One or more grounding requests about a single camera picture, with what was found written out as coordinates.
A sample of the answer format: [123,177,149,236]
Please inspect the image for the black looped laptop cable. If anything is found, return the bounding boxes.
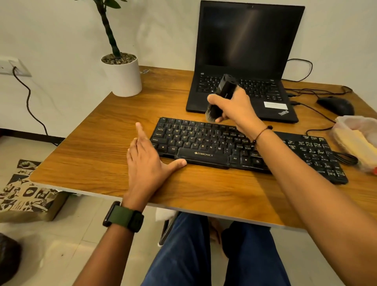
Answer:
[282,58,313,83]

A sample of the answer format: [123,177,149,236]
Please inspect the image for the clear plastic box red latches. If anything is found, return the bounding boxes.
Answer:
[329,115,377,176]

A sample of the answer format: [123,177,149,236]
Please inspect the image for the black laptop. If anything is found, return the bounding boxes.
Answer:
[186,0,306,124]

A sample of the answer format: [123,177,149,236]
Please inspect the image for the person's left hand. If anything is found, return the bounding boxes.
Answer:
[121,122,188,213]

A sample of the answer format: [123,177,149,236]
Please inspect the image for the person's right hand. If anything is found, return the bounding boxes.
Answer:
[207,86,269,142]

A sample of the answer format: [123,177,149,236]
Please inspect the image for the person's blue jeans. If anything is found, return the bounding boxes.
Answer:
[141,212,292,286]

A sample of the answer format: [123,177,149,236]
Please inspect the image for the black computer mouse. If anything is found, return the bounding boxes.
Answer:
[317,96,355,117]

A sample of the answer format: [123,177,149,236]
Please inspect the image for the green strap smartwatch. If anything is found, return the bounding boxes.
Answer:
[102,201,145,233]

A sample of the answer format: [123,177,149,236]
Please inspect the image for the white wall socket panel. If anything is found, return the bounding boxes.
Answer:
[0,56,32,78]

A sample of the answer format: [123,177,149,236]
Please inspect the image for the yellow cloth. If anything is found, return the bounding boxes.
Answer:
[334,129,377,173]

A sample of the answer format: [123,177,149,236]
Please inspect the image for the black mouse cable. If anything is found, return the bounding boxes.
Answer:
[284,85,353,99]

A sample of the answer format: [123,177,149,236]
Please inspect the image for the black cleaning brush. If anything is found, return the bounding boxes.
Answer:
[205,73,238,124]

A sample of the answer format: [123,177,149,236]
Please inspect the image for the person's bare foot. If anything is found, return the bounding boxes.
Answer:
[207,217,229,257]

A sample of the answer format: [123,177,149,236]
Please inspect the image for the black wall power cable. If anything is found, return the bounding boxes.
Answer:
[12,66,59,147]

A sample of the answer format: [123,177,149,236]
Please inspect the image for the person's right forearm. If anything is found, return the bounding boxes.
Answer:
[254,129,377,286]

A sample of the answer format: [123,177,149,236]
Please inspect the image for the printed brown paper bag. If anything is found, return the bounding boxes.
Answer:
[0,159,71,223]

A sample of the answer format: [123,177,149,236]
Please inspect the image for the black woven basket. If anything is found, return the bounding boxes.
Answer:
[0,233,23,285]

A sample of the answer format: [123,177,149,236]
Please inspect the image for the black cord bracelet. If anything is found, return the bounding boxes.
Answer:
[253,125,274,147]

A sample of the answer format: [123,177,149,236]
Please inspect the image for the white seat chair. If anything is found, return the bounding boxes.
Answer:
[155,207,180,248]

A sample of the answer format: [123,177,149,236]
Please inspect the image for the black keyboard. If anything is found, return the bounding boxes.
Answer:
[149,117,349,185]

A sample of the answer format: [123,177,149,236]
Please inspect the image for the green potted plant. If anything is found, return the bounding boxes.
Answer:
[75,0,129,59]

